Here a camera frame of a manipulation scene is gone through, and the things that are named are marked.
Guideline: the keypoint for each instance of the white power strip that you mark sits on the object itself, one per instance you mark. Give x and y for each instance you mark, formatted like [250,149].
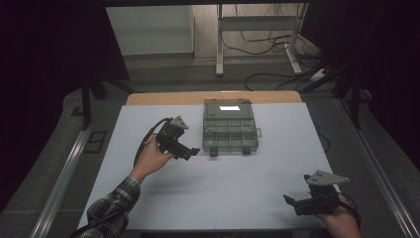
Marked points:
[318,76]

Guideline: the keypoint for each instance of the clear grey compartment box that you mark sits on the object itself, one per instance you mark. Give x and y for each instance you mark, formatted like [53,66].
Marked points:
[229,132]

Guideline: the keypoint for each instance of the black stand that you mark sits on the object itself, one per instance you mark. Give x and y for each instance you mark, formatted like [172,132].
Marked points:
[86,105]
[355,105]

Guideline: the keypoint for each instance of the aluminium rail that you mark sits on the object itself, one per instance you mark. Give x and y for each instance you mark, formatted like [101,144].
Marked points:
[379,172]
[61,185]

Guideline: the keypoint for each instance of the dark floor socket plate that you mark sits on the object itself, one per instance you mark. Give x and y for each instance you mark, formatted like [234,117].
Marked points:
[95,142]

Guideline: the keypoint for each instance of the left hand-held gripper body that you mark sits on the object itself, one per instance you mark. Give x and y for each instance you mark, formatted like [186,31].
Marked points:
[170,137]

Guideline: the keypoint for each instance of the person's right hand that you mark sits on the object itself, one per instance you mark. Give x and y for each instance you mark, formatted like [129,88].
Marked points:
[340,224]

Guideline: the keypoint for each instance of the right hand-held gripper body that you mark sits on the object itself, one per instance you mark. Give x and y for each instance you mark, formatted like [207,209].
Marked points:
[318,201]

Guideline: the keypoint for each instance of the white desk frame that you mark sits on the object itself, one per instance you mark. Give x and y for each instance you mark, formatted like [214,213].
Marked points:
[257,23]

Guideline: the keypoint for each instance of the white panel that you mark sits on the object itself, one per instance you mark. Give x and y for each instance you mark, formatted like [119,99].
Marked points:
[150,29]

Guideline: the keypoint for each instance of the white table mat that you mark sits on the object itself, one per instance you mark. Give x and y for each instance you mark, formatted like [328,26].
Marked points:
[231,191]

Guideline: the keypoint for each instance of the person's left hand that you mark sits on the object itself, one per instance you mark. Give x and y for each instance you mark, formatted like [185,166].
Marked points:
[152,160]

